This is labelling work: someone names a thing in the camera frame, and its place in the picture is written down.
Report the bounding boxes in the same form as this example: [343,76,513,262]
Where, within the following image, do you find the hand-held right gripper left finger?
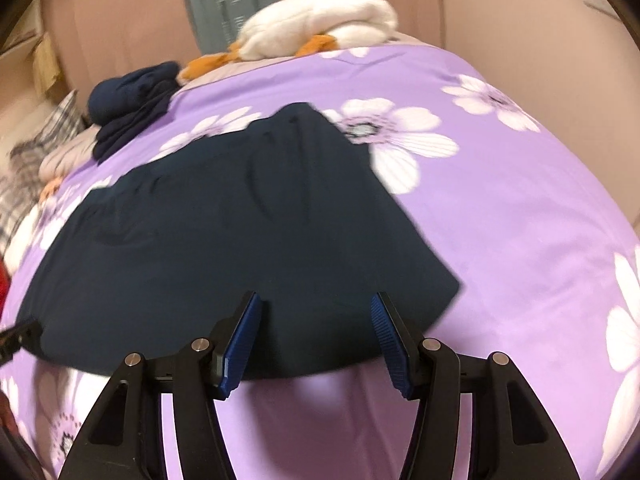
[57,291,263,480]

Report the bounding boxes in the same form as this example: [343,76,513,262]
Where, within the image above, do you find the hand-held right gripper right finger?
[370,291,581,480]

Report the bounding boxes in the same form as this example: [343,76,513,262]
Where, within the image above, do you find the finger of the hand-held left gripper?
[0,317,42,362]

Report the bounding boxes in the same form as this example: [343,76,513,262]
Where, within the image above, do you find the navy zip jacket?
[16,101,462,378]

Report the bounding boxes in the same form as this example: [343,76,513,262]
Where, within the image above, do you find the stack of folded navy clothes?
[87,61,182,163]

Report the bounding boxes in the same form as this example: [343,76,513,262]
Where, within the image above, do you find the plaid pillow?
[10,90,88,171]
[0,175,41,251]

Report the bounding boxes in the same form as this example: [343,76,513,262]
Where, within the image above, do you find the peach cloth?
[40,177,66,201]

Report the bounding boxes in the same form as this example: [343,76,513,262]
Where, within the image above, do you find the purple floral blanket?
[0,42,640,480]

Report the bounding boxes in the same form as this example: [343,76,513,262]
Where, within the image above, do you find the pink quilt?
[40,130,101,181]

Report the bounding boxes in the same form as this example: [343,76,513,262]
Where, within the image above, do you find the beige tassel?
[32,35,68,93]

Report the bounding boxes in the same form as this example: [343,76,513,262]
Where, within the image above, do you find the pink curtain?
[40,0,451,106]

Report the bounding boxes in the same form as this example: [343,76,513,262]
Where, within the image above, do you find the white goose plush toy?
[177,0,400,83]

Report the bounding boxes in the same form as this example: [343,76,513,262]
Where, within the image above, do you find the grey hanging curtain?
[179,0,278,58]

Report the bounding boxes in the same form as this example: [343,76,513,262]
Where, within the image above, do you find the white wall shelf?
[0,10,46,61]

